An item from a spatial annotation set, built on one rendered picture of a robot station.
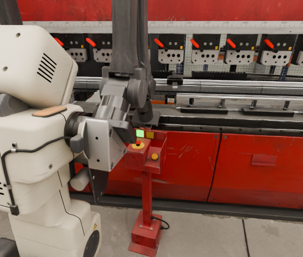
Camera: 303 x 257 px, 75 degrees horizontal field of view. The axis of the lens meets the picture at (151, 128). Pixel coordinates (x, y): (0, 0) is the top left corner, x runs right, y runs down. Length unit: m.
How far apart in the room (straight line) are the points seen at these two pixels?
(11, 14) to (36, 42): 0.38
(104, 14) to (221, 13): 0.64
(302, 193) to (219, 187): 0.58
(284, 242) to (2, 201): 1.75
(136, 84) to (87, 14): 0.92
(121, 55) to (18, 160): 0.30
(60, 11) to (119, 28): 0.94
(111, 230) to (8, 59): 1.46
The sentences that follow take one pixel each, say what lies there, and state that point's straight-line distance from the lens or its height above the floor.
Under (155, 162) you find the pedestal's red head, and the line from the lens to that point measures 1.12.
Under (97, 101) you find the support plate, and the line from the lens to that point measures 1.18.
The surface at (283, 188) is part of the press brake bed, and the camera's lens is 1.77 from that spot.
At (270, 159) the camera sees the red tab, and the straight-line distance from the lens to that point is 1.55.
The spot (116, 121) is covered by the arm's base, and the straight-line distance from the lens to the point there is 0.41.
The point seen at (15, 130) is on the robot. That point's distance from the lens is 0.42.
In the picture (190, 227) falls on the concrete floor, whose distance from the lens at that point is 1.74.
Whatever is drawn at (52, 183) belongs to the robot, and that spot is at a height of 1.04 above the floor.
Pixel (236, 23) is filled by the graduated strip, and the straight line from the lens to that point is 1.31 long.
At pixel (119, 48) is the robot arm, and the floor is 1.34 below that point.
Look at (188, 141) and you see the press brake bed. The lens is 1.35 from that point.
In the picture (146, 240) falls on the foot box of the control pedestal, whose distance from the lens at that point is 1.56.
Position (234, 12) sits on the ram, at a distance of 1.30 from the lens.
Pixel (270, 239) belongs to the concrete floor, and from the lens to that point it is 1.87.
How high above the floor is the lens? 1.39
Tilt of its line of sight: 28 degrees down
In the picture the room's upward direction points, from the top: straight up
